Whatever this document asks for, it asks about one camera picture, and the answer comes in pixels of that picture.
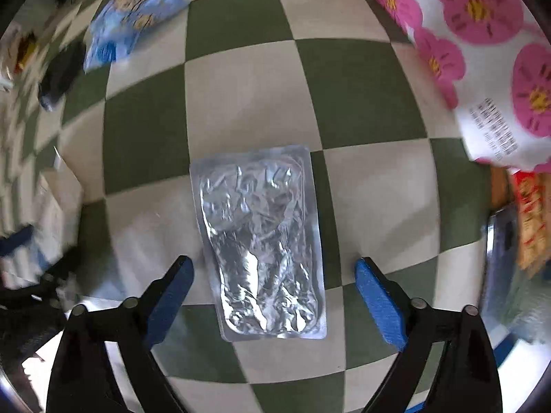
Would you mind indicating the pink floral paper bag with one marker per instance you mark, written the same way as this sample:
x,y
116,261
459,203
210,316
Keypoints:
x,y
473,30

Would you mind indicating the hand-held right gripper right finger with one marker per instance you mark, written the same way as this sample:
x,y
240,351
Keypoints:
x,y
381,301

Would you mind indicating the white and blue medicine box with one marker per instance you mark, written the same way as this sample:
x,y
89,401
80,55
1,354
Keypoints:
x,y
60,211

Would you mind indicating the green checkered tablecloth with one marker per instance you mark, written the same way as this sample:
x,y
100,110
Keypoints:
x,y
241,107

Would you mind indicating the dark blue phone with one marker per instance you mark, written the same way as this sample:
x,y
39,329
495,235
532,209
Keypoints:
x,y
501,249

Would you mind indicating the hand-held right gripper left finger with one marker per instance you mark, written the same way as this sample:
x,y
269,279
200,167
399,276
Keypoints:
x,y
170,299

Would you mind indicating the brown cardboard box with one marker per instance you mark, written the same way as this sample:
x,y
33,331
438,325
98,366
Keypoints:
x,y
500,189

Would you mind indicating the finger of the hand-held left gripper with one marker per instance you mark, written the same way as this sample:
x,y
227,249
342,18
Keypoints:
x,y
34,301
17,241

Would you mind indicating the red and yellow box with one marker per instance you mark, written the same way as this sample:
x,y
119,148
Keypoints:
x,y
531,219

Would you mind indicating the crumpled blue packet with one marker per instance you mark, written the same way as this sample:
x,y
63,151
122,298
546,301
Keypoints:
x,y
133,13

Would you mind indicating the small black object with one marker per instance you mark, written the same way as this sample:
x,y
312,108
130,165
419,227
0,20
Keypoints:
x,y
60,73

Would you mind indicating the silver foil pouch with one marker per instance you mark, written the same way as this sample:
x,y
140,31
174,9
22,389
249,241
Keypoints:
x,y
262,249

